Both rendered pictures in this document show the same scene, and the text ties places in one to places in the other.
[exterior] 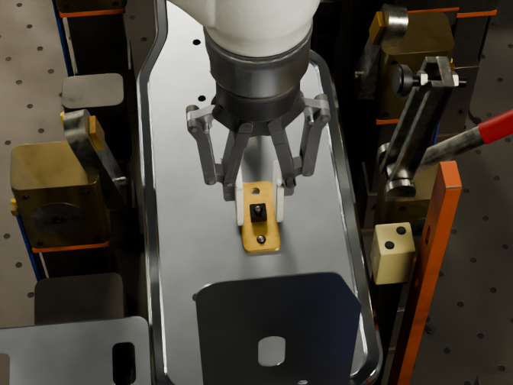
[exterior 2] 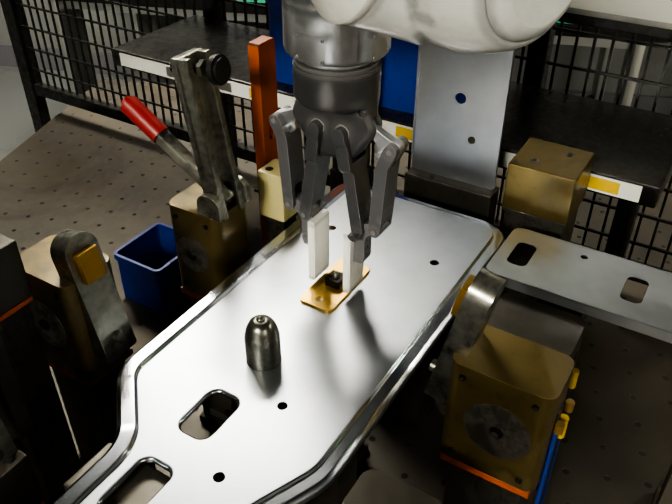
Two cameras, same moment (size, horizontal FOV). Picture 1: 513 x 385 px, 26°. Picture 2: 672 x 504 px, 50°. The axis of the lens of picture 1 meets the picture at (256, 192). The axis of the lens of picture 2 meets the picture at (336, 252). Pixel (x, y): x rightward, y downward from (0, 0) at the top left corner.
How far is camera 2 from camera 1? 126 cm
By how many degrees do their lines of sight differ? 83
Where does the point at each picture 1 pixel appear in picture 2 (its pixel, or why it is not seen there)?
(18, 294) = not seen: outside the picture
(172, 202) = (400, 329)
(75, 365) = (563, 268)
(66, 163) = (499, 354)
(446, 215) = (272, 73)
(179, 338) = (468, 248)
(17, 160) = (555, 382)
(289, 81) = not seen: hidden behind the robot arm
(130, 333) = (505, 266)
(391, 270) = not seen: hidden behind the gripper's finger
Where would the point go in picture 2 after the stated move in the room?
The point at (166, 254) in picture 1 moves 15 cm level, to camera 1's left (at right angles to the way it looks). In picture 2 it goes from (437, 297) to (580, 360)
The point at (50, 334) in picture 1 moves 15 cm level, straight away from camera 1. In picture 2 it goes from (575, 293) to (576, 399)
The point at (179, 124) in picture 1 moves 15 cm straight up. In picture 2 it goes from (331, 392) to (330, 251)
